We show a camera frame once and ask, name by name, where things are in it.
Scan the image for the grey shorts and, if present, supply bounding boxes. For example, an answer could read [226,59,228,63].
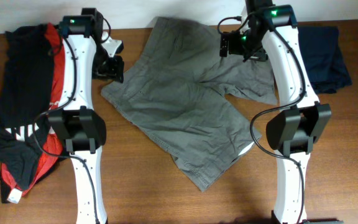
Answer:
[101,17,277,191]

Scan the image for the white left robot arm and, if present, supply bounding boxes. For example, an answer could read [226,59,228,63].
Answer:
[47,8,124,224]

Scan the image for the black t-shirt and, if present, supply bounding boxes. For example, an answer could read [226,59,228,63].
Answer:
[0,23,65,203]

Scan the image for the folded navy garment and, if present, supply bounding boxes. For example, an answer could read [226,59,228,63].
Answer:
[298,26,352,94]

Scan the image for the red t-shirt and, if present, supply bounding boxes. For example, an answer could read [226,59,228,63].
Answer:
[0,23,65,200]

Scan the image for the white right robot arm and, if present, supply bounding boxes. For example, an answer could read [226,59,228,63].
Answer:
[219,1,332,223]

